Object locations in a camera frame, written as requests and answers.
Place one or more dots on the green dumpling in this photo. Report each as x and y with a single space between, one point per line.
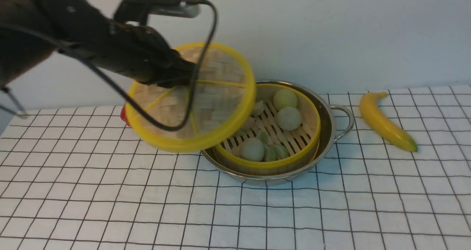
269 154
264 137
281 151

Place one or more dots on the white checkered tablecloth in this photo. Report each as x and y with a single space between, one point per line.
78 179

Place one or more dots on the stainless steel pot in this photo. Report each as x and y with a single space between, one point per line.
323 125

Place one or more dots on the yellow banana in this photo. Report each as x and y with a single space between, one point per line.
382 125

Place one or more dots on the pale yellow round bun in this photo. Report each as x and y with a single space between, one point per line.
285 98

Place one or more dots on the yellow bamboo steamer basket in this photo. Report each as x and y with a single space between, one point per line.
281 134

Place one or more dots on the yellow woven steamer lid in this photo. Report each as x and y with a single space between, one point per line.
225 93

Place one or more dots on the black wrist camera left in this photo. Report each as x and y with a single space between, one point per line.
139 10

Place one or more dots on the green dumpling lower right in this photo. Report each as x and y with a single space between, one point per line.
281 151

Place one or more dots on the greenish white round bun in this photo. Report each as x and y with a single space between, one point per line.
252 149

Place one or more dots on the red bell pepper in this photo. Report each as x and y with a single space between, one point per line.
123 115

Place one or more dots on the green dumpling upper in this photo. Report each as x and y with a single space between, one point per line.
264 137

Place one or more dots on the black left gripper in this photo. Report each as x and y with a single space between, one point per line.
136 52

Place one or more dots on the green dumpling lower left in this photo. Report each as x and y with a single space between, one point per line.
269 154

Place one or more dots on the white dumpling right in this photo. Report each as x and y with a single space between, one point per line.
258 108

